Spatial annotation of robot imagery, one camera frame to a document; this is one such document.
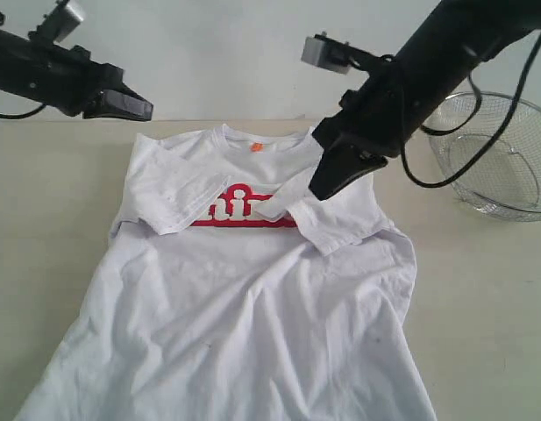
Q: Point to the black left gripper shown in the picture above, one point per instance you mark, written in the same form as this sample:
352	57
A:
70	81

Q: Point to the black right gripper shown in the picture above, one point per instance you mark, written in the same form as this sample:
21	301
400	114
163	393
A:
378	118

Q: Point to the white t-shirt red print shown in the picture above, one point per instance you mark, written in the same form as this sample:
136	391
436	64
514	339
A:
229	292

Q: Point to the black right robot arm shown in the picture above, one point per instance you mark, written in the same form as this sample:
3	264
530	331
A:
450	43

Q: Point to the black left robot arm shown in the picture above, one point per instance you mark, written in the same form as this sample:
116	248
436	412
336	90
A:
16	54

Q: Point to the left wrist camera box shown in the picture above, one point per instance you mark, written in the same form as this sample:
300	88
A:
61	21

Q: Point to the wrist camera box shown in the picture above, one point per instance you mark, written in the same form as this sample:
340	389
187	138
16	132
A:
320	51
61	21

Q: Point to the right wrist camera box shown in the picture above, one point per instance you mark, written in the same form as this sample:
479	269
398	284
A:
320	51

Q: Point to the metal wire mesh basket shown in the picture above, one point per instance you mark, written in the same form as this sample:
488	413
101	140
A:
506	182

